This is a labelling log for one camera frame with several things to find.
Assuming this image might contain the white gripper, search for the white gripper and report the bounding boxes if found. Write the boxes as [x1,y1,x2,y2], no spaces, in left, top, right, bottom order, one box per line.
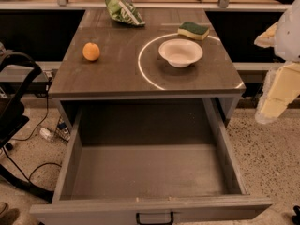
[254,0,300,124]

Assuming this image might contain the orange fruit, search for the orange fruit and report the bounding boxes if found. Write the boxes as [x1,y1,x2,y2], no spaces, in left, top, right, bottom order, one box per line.
[82,43,100,61]

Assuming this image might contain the open grey drawer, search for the open grey drawer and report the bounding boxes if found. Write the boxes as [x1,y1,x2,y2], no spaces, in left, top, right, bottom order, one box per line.
[30,98,271,225]

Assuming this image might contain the green yellow sponge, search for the green yellow sponge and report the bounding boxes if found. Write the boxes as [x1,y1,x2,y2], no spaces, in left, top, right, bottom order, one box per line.
[177,22,209,40]

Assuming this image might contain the white bowl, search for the white bowl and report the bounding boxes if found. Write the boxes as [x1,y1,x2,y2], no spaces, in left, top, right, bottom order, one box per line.
[158,38,203,68]

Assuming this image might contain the grey cabinet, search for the grey cabinet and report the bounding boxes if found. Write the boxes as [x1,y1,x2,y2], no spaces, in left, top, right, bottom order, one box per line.
[50,8,245,124]

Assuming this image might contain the green chip bag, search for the green chip bag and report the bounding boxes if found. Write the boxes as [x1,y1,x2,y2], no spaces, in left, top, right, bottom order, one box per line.
[105,0,145,26]

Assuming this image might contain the white power adapter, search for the white power adapter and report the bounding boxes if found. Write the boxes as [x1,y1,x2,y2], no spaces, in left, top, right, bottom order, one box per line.
[39,127,54,142]

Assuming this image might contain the black chair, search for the black chair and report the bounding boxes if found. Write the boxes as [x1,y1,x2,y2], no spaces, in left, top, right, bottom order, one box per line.
[0,50,53,203]

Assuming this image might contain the black drawer handle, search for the black drawer handle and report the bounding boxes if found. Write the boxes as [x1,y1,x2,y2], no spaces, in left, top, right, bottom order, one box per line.
[136,212,174,225]

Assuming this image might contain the black floor cable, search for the black floor cable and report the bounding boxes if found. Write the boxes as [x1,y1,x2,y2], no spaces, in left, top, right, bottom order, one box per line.
[0,91,64,183]

